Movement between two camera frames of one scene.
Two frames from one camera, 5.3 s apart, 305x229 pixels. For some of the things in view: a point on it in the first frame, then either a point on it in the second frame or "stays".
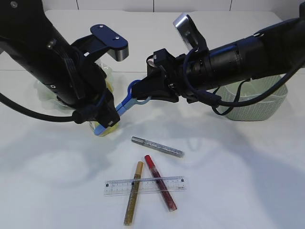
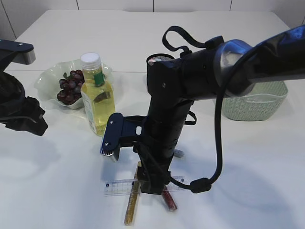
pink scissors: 150,62 stays
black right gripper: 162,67 → 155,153
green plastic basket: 258,109 stays
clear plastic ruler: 145,185 stays
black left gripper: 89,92 → 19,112
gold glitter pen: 133,192 stays
